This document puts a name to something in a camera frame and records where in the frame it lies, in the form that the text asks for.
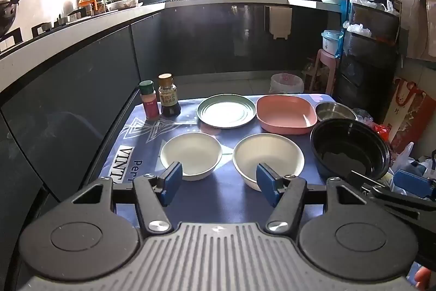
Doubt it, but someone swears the white container with blue lid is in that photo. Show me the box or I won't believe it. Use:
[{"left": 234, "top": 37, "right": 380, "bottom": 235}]
[{"left": 321, "top": 29, "right": 343, "bottom": 53}]

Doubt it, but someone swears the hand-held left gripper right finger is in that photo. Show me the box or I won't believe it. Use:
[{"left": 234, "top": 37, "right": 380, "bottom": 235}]
[{"left": 256, "top": 162, "right": 369, "bottom": 234}]

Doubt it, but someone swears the clear bag with groceries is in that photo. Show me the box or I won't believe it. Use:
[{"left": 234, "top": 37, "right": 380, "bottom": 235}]
[{"left": 303, "top": 55, "right": 321, "bottom": 80}]

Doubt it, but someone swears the metal tray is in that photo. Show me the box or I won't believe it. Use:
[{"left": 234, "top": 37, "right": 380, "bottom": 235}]
[{"left": 105, "top": 0, "right": 140, "bottom": 11}]

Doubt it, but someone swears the black round bowl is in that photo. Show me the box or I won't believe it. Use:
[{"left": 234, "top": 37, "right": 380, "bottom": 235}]
[{"left": 310, "top": 118, "right": 392, "bottom": 181}]

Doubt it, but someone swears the green round plate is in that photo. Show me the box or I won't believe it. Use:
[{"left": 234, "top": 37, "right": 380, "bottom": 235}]
[{"left": 196, "top": 94, "right": 257, "bottom": 130}]

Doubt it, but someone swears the brown cap soy sauce bottle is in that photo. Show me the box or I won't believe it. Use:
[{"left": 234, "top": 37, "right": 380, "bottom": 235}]
[{"left": 158, "top": 73, "right": 182, "bottom": 117}]

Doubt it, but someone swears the white bowl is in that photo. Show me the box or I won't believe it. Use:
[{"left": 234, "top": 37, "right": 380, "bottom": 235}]
[
  {"left": 232, "top": 133, "right": 305, "bottom": 192},
  {"left": 160, "top": 133, "right": 223, "bottom": 182}
]

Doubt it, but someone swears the blue printed tablecloth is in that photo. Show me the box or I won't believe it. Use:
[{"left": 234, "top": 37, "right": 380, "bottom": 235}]
[{"left": 98, "top": 93, "right": 338, "bottom": 231}]

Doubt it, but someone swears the green cap spice bottle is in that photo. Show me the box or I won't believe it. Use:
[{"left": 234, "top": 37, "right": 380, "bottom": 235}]
[{"left": 138, "top": 80, "right": 161, "bottom": 121}]

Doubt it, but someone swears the beige bag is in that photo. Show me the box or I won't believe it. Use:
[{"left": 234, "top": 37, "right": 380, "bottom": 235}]
[{"left": 400, "top": 0, "right": 436, "bottom": 60}]

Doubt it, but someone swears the pink plastic stool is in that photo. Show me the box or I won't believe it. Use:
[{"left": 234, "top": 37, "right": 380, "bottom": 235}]
[{"left": 308, "top": 49, "right": 341, "bottom": 96}]

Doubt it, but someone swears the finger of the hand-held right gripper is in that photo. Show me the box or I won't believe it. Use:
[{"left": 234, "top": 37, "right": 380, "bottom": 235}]
[
  {"left": 393, "top": 169, "right": 436, "bottom": 202},
  {"left": 347, "top": 171, "right": 420, "bottom": 221}
]

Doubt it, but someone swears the red plastic bag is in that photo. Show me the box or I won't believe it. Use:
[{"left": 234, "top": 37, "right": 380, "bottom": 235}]
[{"left": 370, "top": 122, "right": 392, "bottom": 143}]

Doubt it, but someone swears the white plastic bag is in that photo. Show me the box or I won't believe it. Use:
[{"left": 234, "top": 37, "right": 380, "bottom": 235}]
[
  {"left": 349, "top": 0, "right": 400, "bottom": 16},
  {"left": 343, "top": 21, "right": 373, "bottom": 38},
  {"left": 391, "top": 141, "right": 436, "bottom": 183}
]

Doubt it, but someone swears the blue plastic bag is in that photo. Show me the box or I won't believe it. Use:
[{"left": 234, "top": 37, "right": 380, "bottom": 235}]
[{"left": 335, "top": 0, "right": 352, "bottom": 59}]

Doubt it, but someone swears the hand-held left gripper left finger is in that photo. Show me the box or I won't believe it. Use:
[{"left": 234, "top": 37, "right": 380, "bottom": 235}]
[{"left": 70, "top": 161, "right": 183, "bottom": 234}]

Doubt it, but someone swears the black drawer cabinet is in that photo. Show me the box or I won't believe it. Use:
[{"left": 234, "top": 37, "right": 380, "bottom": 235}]
[{"left": 335, "top": 0, "right": 401, "bottom": 115}]

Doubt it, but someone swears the stainless steel bowl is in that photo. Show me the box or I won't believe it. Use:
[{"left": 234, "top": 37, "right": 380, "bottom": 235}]
[{"left": 314, "top": 101, "right": 359, "bottom": 123}]

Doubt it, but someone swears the pink rounded square plate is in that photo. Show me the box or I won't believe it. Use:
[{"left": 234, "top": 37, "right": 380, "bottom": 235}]
[{"left": 256, "top": 95, "right": 318, "bottom": 135}]

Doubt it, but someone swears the red gift bag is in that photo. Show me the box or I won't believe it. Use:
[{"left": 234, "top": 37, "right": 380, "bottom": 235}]
[{"left": 383, "top": 77, "right": 427, "bottom": 154}]

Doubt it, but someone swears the trash bin with white bag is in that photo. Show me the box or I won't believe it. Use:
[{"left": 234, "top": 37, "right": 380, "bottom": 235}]
[{"left": 270, "top": 72, "right": 305, "bottom": 95}]

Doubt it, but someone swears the person's right hand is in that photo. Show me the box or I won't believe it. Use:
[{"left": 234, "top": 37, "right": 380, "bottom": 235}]
[{"left": 416, "top": 266, "right": 435, "bottom": 291}]

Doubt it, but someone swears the beige hanging towel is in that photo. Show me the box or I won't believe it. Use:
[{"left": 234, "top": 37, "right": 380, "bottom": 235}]
[{"left": 264, "top": 4, "right": 293, "bottom": 40}]

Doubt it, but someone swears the gas stove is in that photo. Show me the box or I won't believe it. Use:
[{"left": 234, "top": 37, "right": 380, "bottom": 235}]
[{"left": 0, "top": 14, "right": 86, "bottom": 50}]

